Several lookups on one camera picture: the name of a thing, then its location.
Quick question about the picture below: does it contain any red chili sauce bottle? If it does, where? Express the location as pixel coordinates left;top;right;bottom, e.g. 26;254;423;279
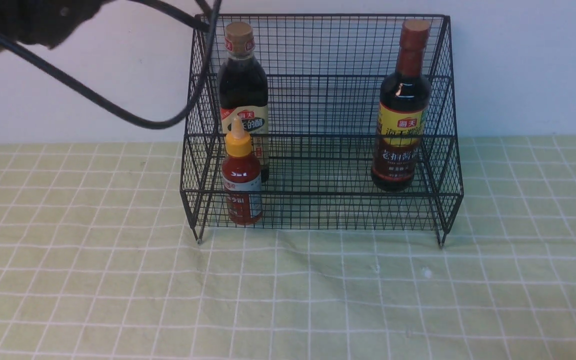
221;116;263;226

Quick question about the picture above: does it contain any dark vinegar bottle gold cap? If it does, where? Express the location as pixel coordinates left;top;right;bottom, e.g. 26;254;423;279
217;22;270;183

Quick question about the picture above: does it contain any dark soy sauce bottle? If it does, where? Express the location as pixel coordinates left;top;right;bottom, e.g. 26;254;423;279
370;18;432;193

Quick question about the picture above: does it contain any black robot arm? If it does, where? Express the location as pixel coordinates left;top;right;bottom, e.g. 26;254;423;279
0;0;109;49

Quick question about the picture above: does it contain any green checkered tablecloth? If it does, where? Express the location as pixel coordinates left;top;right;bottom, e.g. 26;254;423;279
0;136;576;360

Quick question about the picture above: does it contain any black wire mesh shelf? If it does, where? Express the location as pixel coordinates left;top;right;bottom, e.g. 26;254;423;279
179;13;464;247

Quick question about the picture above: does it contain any black cable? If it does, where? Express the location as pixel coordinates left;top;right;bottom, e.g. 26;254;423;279
0;0;223;131

